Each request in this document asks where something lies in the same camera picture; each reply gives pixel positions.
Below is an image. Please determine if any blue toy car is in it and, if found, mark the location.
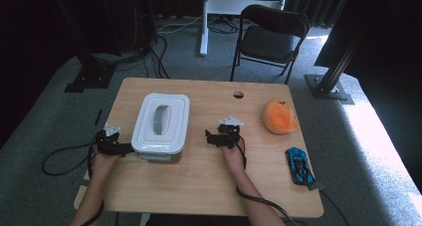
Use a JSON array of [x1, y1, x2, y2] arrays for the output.
[[285, 146, 317, 186]]

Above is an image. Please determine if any black equipment rack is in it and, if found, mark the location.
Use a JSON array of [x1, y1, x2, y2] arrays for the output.
[[96, 0, 158, 56]]

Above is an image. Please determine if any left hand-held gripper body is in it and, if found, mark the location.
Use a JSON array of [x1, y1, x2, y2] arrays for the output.
[[95, 122, 121, 156]]

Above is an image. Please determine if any orange plush toy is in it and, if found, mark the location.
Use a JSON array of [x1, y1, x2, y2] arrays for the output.
[[262, 98, 301, 135]]

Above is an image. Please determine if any person's left hand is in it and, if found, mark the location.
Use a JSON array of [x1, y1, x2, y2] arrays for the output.
[[90, 151, 121, 181]]

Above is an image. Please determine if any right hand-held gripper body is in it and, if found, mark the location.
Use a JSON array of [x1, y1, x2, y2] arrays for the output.
[[217, 115, 246, 150]]

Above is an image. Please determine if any black floor cable bundle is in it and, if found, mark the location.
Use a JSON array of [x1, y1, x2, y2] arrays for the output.
[[113, 6, 171, 80]]

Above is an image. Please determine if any black folding chair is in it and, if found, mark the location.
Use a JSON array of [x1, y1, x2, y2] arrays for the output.
[[229, 4, 313, 86]]

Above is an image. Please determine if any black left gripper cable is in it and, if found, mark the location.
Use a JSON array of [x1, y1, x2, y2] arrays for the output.
[[41, 137, 106, 226]]

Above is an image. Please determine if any grey tape piece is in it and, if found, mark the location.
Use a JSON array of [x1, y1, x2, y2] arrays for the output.
[[307, 181, 327, 191]]

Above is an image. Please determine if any white floor cable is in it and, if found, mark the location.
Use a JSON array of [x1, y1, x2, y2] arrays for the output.
[[157, 15, 205, 35]]

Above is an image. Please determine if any white container lid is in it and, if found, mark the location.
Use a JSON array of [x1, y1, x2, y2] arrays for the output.
[[130, 92, 191, 155]]

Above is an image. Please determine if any black metal stand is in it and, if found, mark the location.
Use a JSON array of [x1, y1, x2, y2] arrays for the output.
[[304, 26, 366, 106], [49, 0, 117, 94]]

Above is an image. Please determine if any white desk frame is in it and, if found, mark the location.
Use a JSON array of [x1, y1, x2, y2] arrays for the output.
[[198, 0, 291, 57]]

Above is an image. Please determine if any dark curtain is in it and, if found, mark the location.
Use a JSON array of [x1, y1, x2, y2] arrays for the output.
[[148, 0, 354, 29]]

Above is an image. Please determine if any thin black floor cable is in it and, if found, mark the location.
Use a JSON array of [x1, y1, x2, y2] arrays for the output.
[[319, 189, 351, 226]]

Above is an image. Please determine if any clear brown storage box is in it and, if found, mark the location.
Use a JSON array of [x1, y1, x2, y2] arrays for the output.
[[138, 149, 183, 163]]

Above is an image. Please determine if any person's right hand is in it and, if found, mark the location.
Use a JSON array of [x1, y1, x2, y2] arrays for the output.
[[220, 145, 248, 182]]

